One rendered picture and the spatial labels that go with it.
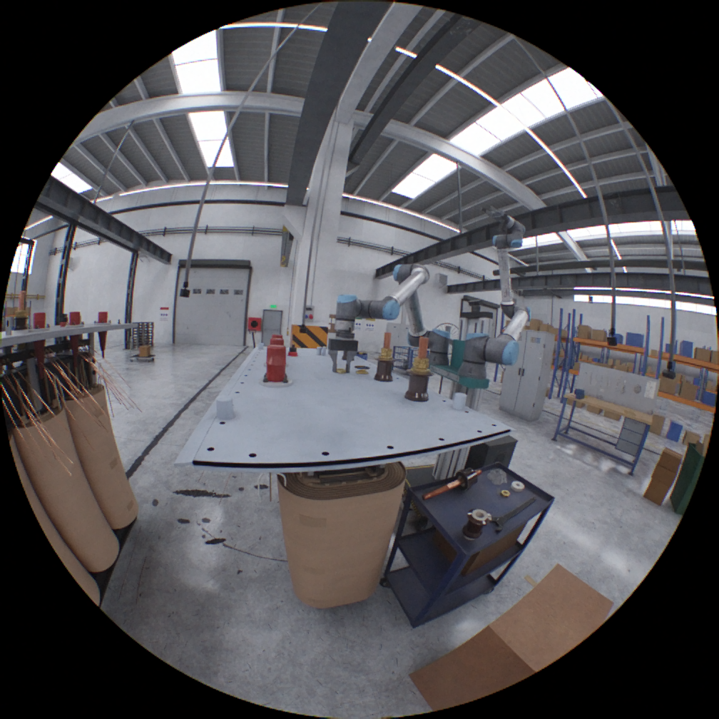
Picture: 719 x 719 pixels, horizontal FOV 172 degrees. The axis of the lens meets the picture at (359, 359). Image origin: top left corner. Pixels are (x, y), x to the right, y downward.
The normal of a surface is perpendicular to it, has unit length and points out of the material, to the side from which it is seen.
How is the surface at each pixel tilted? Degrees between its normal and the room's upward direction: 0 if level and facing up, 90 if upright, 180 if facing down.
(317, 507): 90
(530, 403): 90
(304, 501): 90
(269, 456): 0
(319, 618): 0
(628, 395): 90
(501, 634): 0
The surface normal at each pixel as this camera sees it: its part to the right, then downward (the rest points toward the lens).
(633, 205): -0.94, -0.04
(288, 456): 0.09, -0.99
